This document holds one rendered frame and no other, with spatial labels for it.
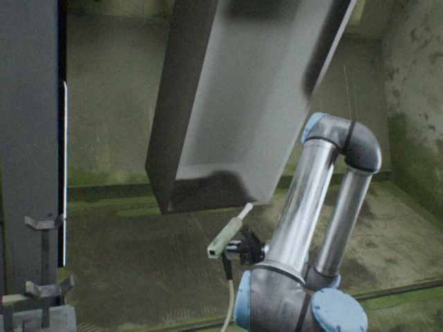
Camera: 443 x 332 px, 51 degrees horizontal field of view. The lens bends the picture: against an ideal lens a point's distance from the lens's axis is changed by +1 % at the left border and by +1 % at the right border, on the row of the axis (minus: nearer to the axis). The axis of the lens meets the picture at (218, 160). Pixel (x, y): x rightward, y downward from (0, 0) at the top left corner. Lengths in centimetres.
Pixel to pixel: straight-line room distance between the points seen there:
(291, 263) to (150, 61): 215
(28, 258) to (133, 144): 160
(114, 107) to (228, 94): 97
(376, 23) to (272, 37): 196
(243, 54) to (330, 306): 135
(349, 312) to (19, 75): 104
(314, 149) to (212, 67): 90
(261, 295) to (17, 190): 75
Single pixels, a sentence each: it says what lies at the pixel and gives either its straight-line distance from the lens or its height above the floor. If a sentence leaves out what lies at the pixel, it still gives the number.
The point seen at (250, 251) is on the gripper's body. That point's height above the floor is 55.
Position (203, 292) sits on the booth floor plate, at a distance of 247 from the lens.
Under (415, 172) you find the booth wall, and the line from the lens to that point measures 389.
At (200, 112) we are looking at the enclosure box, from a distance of 234.
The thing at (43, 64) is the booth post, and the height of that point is 134.
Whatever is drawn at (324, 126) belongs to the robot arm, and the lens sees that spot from 152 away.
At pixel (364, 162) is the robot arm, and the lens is 154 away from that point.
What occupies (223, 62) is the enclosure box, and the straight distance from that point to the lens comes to 223.
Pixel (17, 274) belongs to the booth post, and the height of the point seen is 65.
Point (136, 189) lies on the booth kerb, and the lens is 305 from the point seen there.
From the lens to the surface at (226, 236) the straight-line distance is 198.
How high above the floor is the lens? 173
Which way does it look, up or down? 27 degrees down
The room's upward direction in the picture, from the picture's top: 10 degrees clockwise
